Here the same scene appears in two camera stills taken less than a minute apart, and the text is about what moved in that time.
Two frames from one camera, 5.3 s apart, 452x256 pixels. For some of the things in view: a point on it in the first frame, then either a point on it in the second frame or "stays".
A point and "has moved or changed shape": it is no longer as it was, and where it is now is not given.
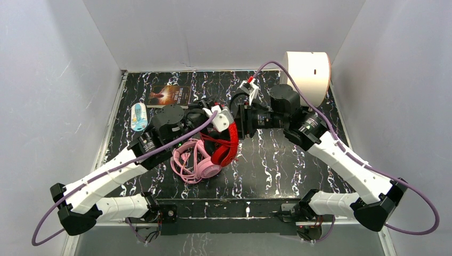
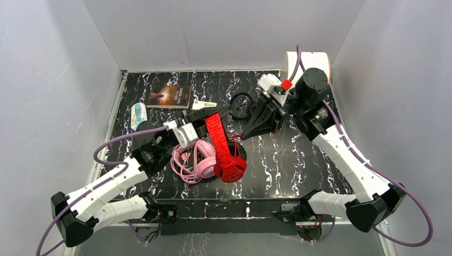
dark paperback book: (160, 96) stays
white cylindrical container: (311, 72) stays
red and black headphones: (225, 156) has moved or changed shape
